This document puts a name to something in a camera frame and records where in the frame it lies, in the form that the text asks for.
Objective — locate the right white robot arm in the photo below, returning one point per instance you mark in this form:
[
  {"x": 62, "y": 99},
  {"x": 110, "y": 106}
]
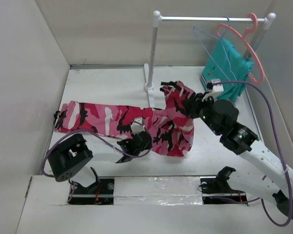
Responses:
[{"x": 221, "y": 117}]

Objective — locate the white clothes rack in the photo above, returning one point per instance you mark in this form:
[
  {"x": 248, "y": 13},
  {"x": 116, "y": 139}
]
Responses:
[{"x": 158, "y": 18}]

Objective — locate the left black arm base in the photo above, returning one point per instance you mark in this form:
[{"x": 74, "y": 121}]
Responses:
[{"x": 98, "y": 194}]

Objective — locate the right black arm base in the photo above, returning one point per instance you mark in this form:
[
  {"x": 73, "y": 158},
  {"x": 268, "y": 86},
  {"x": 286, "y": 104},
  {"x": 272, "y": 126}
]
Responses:
[{"x": 212, "y": 193}]

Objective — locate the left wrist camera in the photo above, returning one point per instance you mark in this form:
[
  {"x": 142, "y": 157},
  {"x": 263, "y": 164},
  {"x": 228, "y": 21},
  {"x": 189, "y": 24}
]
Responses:
[{"x": 137, "y": 126}]

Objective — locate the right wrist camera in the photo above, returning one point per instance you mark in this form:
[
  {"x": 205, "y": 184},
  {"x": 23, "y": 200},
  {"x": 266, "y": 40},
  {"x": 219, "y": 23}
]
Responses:
[{"x": 214, "y": 89}]

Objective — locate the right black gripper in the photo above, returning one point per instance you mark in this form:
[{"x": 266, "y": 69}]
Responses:
[{"x": 192, "y": 105}]

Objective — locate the silver tape strip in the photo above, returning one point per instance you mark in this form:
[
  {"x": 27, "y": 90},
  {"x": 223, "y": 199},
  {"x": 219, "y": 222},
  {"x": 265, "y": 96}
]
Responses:
[{"x": 157, "y": 190}]

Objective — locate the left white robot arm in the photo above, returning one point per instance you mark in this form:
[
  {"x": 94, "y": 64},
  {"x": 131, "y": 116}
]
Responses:
[{"x": 70, "y": 154}]

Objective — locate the blue wire hanger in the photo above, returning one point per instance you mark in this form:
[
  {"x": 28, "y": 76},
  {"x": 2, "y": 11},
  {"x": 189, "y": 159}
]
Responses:
[{"x": 219, "y": 55}]

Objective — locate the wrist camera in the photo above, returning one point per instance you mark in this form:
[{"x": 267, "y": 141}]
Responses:
[
  {"x": 137, "y": 126},
  {"x": 214, "y": 89}
]

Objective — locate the teal shorts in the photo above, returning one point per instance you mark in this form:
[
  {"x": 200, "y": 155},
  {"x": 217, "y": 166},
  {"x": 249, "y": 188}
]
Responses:
[{"x": 240, "y": 66}]

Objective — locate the pink camouflage trousers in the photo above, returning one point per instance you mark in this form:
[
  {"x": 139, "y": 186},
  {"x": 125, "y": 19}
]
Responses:
[{"x": 171, "y": 129}]

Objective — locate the pink plastic hanger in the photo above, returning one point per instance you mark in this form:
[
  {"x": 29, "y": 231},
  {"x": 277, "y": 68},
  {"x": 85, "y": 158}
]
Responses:
[{"x": 255, "y": 21}]

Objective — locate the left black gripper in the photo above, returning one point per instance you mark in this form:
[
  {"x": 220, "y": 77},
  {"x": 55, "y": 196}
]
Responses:
[{"x": 148, "y": 146}]

